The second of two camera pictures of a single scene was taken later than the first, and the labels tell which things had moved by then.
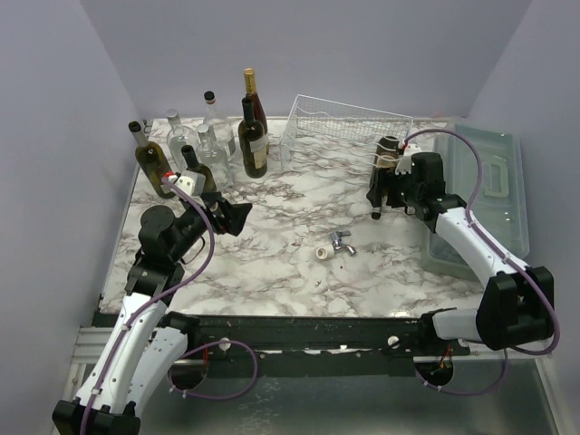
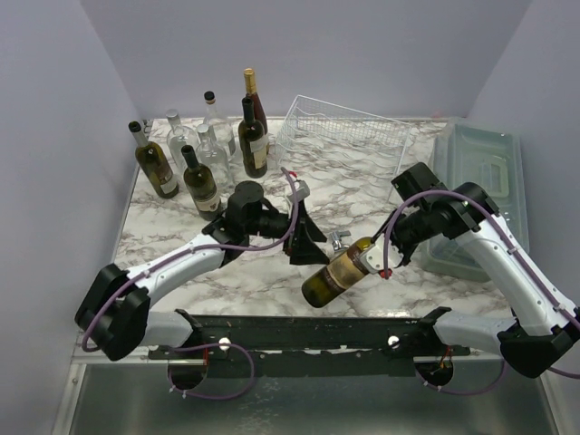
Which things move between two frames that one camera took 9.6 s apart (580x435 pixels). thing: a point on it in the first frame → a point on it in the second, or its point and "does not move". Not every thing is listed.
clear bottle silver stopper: x=213 y=156 does not move
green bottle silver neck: x=152 y=159 does not move
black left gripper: x=235 y=215 → x=307 y=252
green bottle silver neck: x=386 y=188 → x=333 y=277
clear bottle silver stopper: x=178 y=137 does not move
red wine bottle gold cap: x=250 y=87 does not move
